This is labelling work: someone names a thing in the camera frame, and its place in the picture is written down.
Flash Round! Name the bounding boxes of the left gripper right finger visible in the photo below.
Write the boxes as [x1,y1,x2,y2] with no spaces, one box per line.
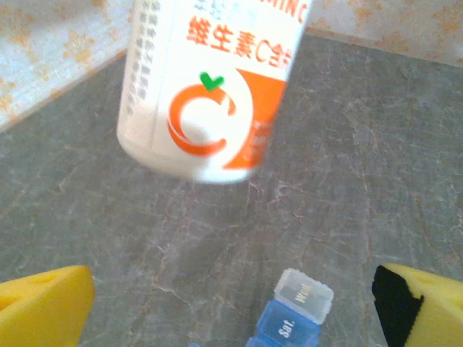
[371,262,463,347]

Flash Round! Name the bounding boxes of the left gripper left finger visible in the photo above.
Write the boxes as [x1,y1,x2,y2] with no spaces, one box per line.
[0,265,95,347]

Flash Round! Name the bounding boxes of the blue weekly pill organizer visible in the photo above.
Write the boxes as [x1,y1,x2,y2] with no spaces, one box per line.
[187,267,334,347]

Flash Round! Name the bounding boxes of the white orange vitamin bottle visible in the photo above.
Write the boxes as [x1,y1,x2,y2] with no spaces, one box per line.
[116,0,314,185]

